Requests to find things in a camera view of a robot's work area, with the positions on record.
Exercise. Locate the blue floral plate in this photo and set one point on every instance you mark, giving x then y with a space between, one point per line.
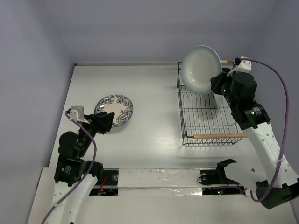
120 105

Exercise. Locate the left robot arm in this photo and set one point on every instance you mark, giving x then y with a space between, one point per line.
77 171

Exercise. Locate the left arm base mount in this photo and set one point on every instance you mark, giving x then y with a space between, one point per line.
109 184

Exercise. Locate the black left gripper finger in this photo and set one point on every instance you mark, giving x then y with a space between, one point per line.
103 119
106 129

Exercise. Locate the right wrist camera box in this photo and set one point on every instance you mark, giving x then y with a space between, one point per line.
242 64

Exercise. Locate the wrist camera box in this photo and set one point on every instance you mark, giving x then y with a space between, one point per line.
242 64
76 113

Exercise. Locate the white blue-rimmed bowl plate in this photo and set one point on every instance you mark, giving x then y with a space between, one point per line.
199 66

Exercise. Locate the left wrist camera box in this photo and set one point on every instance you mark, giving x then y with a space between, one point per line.
76 113

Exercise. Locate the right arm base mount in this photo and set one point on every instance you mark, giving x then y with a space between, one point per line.
217 175

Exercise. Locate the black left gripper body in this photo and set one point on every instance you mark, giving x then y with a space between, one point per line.
96 126

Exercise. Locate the black wire dish rack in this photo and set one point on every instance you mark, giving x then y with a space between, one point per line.
205 119

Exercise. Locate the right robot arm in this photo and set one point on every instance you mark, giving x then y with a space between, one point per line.
280 183

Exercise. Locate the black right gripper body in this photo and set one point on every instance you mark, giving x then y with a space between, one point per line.
219 82

